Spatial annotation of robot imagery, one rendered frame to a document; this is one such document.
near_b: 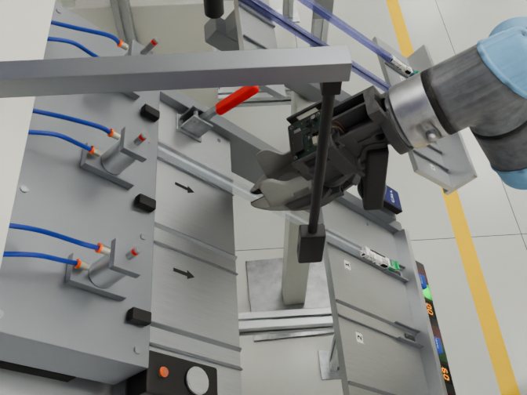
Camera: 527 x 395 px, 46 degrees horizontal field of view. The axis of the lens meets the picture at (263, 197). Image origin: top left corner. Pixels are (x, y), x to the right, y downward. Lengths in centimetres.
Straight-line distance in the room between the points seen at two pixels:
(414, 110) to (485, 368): 122
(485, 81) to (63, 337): 45
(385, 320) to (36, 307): 57
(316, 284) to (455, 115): 119
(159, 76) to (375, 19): 227
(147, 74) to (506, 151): 45
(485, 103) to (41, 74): 44
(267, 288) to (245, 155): 98
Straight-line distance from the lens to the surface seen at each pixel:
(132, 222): 54
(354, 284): 89
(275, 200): 75
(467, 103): 66
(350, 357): 81
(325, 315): 142
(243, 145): 82
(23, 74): 38
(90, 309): 49
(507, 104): 67
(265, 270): 181
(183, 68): 36
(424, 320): 97
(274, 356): 171
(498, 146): 71
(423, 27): 261
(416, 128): 66
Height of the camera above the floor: 160
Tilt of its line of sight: 55 degrees down
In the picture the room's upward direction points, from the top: straight up
